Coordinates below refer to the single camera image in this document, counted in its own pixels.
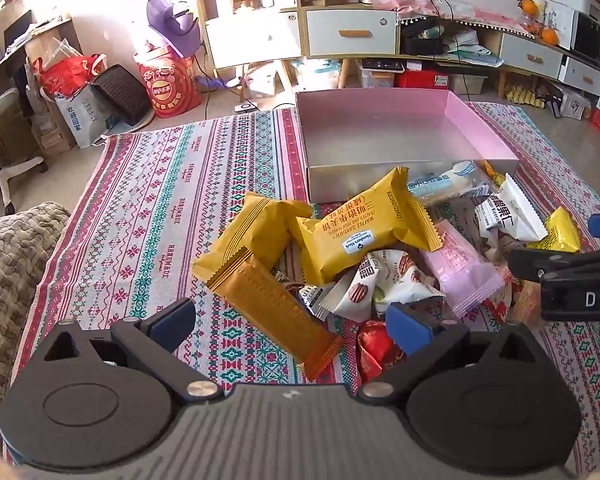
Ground red round printed bag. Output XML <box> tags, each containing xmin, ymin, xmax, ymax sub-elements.
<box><xmin>135</xmin><ymin>46</ymin><xmax>202</xmax><ymax>119</ymax></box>

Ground black microwave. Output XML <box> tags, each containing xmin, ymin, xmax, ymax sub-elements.
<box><xmin>572</xmin><ymin>10</ymin><xmax>600</xmax><ymax>68</ymax></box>

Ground red white candy packet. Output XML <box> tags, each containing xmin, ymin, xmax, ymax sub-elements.
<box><xmin>357</xmin><ymin>320</ymin><xmax>408</xmax><ymax>386</ymax></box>

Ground tan snack wrapper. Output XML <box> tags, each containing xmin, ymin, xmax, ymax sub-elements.
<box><xmin>509</xmin><ymin>280</ymin><xmax>546</xmax><ymax>331</ymax></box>

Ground yellow snack packet white label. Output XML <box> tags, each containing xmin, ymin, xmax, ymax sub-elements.
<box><xmin>289</xmin><ymin>166</ymin><xmax>443</xmax><ymax>286</ymax></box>

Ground orange-brown bar packet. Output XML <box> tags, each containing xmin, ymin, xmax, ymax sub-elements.
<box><xmin>207</xmin><ymin>249</ymin><xmax>345</xmax><ymax>382</ymax></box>

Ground low white cabinet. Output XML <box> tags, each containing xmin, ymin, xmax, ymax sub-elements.
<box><xmin>445</xmin><ymin>17</ymin><xmax>600</xmax><ymax>98</ymax></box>

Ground clear bread packet blue label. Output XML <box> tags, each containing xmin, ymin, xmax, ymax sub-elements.
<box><xmin>407</xmin><ymin>160</ymin><xmax>491</xmax><ymax>206</ymax></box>

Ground patterned woven rug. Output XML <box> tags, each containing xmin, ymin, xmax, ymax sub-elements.
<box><xmin>7</xmin><ymin>101</ymin><xmax>600</xmax><ymax>466</ymax></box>

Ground purple hat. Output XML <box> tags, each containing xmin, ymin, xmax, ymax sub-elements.
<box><xmin>146</xmin><ymin>0</ymin><xmax>202</xmax><ymax>58</ymax></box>

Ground clear storage bin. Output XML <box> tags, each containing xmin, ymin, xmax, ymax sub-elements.
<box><xmin>357</xmin><ymin>57</ymin><xmax>406</xmax><ymax>91</ymax></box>

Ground small yellow snack packet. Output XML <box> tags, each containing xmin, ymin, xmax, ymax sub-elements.
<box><xmin>527</xmin><ymin>207</ymin><xmax>582</xmax><ymax>253</ymax></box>

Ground black ribbed panel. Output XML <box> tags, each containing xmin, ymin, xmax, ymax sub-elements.
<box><xmin>91</xmin><ymin>65</ymin><xmax>153</xmax><ymax>127</ymax></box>

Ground white drawer orange handle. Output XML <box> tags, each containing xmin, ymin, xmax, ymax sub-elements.
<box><xmin>306</xmin><ymin>9</ymin><xmax>398</xmax><ymax>57</ymax></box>

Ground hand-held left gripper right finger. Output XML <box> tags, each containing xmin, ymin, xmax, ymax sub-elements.
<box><xmin>357</xmin><ymin>302</ymin><xmax>551</xmax><ymax>403</ymax></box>

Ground pink cardboard box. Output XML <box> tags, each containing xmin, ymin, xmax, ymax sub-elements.
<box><xmin>295</xmin><ymin>89</ymin><xmax>520</xmax><ymax>204</ymax></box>

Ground grey knitted blanket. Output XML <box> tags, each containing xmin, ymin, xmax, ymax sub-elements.
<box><xmin>0</xmin><ymin>201</ymin><xmax>71</xmax><ymax>441</ymax></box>

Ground pink cloth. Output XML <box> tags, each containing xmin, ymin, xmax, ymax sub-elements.
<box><xmin>355</xmin><ymin>0</ymin><xmax>531</xmax><ymax>31</ymax></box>

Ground small silver chocolate wrapper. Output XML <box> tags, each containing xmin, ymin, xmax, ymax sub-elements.
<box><xmin>287</xmin><ymin>282</ymin><xmax>336</xmax><ymax>318</ymax></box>

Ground yellow egg tray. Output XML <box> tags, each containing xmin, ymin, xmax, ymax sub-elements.
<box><xmin>505</xmin><ymin>85</ymin><xmax>546</xmax><ymax>108</ymax></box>

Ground white shopping bag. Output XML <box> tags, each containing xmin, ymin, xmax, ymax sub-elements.
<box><xmin>55</xmin><ymin>85</ymin><xmax>113</xmax><ymax>150</ymax></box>

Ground white pecan snack packet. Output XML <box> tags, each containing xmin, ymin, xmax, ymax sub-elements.
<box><xmin>475</xmin><ymin>174</ymin><xmax>548</xmax><ymax>246</ymax></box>
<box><xmin>325</xmin><ymin>249</ymin><xmax>446</xmax><ymax>323</ymax></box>

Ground plain yellow snack packet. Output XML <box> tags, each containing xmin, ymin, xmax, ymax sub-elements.
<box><xmin>192</xmin><ymin>192</ymin><xmax>313</xmax><ymax>286</ymax></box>

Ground black bin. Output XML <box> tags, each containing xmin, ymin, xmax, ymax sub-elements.
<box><xmin>400</xmin><ymin>17</ymin><xmax>446</xmax><ymax>56</ymax></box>

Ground cluttered wooden desk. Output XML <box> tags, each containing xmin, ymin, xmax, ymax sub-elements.
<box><xmin>0</xmin><ymin>0</ymin><xmax>81</xmax><ymax>91</ymax></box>

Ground white office chair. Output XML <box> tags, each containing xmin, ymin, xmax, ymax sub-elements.
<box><xmin>0</xmin><ymin>87</ymin><xmax>48</xmax><ymax>221</ymax></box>

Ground pink snack packet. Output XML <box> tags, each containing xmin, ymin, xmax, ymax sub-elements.
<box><xmin>420</xmin><ymin>220</ymin><xmax>506</xmax><ymax>318</ymax></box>

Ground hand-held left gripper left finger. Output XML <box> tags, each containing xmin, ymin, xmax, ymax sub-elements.
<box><xmin>45</xmin><ymin>298</ymin><xmax>226</xmax><ymax>403</ymax></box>

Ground red box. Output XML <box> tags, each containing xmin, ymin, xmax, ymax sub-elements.
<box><xmin>395</xmin><ymin>69</ymin><xmax>448</xmax><ymax>91</ymax></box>

